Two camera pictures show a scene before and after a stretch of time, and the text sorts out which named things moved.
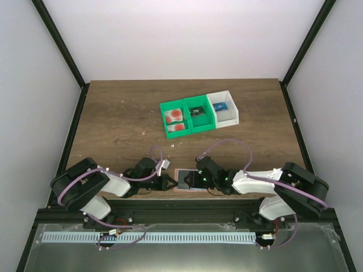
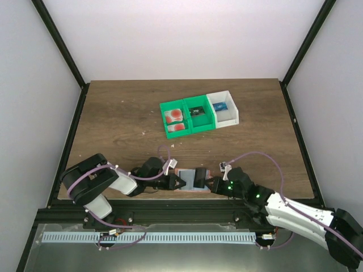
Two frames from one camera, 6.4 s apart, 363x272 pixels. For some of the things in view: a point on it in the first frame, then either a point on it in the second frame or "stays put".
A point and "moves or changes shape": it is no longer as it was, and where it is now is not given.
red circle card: [176, 127] stays put
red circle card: [176, 115] stays put
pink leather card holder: [190, 189] stays put
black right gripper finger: [194, 179] → [220, 188]
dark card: [182, 175] moves or changes shape
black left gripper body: [163, 183] stays put
